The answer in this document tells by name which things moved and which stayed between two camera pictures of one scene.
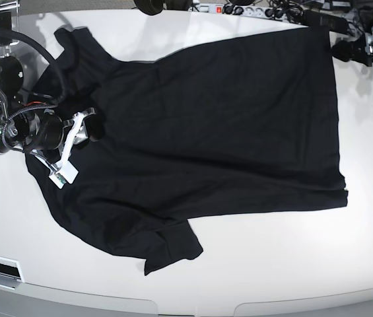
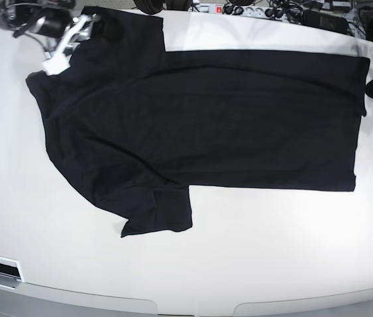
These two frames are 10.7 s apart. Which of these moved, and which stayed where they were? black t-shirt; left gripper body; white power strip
Moved: black t-shirt; left gripper body
Stayed: white power strip
